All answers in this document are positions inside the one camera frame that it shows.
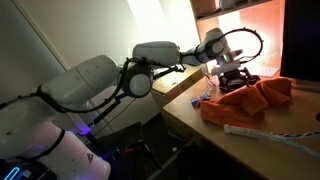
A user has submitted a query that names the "small blue object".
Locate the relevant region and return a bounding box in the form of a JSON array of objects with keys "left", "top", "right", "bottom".
[{"left": 190, "top": 93, "right": 212, "bottom": 108}]

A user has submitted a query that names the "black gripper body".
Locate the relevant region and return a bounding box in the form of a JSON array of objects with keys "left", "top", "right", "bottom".
[{"left": 219, "top": 67, "right": 250, "bottom": 85}]

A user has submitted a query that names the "white plastic tube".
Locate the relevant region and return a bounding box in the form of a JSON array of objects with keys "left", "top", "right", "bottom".
[{"left": 223, "top": 124, "right": 278, "bottom": 139}]

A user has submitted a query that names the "black computer monitor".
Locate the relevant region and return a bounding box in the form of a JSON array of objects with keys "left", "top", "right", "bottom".
[{"left": 279, "top": 0, "right": 320, "bottom": 83}]

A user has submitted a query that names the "black base with blue light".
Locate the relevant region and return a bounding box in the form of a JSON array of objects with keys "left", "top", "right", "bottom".
[{"left": 0, "top": 158, "right": 58, "bottom": 180}]

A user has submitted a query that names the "wooden shelf unit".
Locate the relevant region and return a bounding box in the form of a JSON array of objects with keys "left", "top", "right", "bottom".
[{"left": 189, "top": 0, "right": 288, "bottom": 78}]

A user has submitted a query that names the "twisted blue white cable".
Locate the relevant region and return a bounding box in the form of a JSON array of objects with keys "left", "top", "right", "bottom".
[{"left": 276, "top": 130, "right": 320, "bottom": 140}]

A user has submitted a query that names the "wooden drawer cabinet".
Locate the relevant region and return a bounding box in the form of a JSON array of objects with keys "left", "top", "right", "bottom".
[{"left": 151, "top": 66, "right": 205, "bottom": 108}]

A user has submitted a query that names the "orange terry towel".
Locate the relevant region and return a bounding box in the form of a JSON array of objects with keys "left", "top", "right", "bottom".
[{"left": 199, "top": 77, "right": 294, "bottom": 130}]

